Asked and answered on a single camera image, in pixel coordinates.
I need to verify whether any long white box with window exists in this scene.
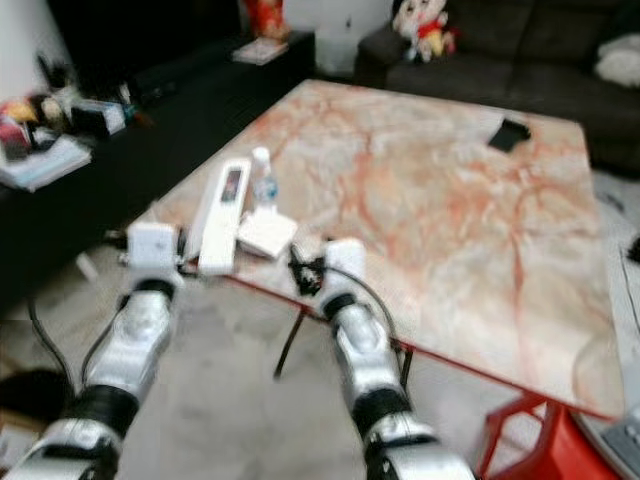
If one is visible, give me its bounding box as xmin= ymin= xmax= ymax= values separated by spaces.
xmin=197 ymin=158 xmax=252 ymax=277

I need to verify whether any black rubbish bin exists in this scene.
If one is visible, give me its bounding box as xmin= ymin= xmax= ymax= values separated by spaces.
xmin=0 ymin=368 xmax=77 ymax=443

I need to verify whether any small white square box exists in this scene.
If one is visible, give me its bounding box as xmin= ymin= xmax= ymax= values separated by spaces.
xmin=238 ymin=210 xmax=299 ymax=261

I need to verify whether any thin black table leg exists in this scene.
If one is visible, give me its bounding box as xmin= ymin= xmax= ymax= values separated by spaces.
xmin=274 ymin=303 xmax=310 ymax=380

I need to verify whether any clear plastic water bottle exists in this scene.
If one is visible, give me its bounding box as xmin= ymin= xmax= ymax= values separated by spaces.
xmin=250 ymin=147 xmax=280 ymax=212

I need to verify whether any long black low cabinet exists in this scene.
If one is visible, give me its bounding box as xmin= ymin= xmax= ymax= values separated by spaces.
xmin=0 ymin=30 xmax=317 ymax=313

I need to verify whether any flat pale book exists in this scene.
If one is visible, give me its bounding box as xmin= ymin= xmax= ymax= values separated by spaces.
xmin=231 ymin=38 xmax=290 ymax=67

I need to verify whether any black wallet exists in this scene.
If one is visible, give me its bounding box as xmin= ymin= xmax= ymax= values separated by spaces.
xmin=487 ymin=118 xmax=532 ymax=154

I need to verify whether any red figurine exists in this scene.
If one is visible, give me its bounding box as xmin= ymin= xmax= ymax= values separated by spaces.
xmin=240 ymin=0 xmax=292 ymax=43

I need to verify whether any cartoon plush doll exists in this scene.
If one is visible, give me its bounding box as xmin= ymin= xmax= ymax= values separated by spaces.
xmin=391 ymin=0 xmax=457 ymax=63

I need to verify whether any small black white box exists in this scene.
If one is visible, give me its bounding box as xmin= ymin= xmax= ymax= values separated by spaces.
xmin=71 ymin=99 xmax=127 ymax=137

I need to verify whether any stack of white papers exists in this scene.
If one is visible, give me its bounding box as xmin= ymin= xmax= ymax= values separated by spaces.
xmin=0 ymin=133 xmax=94 ymax=192

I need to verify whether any dark grey sofa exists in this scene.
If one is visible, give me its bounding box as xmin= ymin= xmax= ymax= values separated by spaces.
xmin=355 ymin=0 xmax=640 ymax=169

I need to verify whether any grey flat device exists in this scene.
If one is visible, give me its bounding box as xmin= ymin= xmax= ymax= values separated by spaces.
xmin=584 ymin=408 xmax=640 ymax=480

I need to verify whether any white fluffy pillow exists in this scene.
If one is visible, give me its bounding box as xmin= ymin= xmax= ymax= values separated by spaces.
xmin=594 ymin=34 xmax=640 ymax=88

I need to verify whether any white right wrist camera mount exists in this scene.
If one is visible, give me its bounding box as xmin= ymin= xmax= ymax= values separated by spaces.
xmin=320 ymin=238 xmax=367 ymax=303

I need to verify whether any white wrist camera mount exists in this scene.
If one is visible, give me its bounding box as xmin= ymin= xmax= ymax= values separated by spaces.
xmin=320 ymin=238 xmax=367 ymax=303
xmin=127 ymin=222 xmax=182 ymax=272

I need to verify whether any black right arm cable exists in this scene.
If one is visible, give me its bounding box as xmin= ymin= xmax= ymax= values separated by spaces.
xmin=352 ymin=264 xmax=413 ymax=391

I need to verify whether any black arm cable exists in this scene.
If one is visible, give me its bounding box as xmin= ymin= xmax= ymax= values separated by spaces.
xmin=352 ymin=264 xmax=413 ymax=391
xmin=26 ymin=290 xmax=123 ymax=386

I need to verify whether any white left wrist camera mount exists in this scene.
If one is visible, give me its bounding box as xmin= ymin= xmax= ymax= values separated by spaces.
xmin=127 ymin=222 xmax=182 ymax=272

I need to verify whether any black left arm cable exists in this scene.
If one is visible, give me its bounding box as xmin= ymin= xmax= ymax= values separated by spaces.
xmin=26 ymin=290 xmax=123 ymax=386

